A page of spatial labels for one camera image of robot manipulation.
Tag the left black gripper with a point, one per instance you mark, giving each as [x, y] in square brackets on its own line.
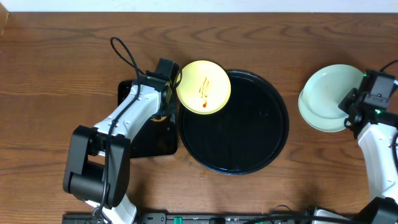
[171, 98]

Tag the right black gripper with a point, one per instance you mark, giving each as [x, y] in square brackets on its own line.
[346, 102]

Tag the green and yellow sponge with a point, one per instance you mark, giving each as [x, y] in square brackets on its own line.
[158, 119]

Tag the light blue plate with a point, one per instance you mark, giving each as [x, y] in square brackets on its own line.
[328, 125]
[327, 87]

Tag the yellow plate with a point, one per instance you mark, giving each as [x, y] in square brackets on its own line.
[203, 87]

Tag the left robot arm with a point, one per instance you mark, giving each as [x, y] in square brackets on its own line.
[98, 164]

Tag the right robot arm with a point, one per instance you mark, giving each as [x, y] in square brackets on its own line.
[376, 132]

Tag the black rectangular tray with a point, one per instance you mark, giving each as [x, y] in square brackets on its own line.
[133, 130]

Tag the black round tray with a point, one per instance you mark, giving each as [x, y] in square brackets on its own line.
[246, 135]

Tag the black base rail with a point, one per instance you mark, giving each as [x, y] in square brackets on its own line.
[162, 218]

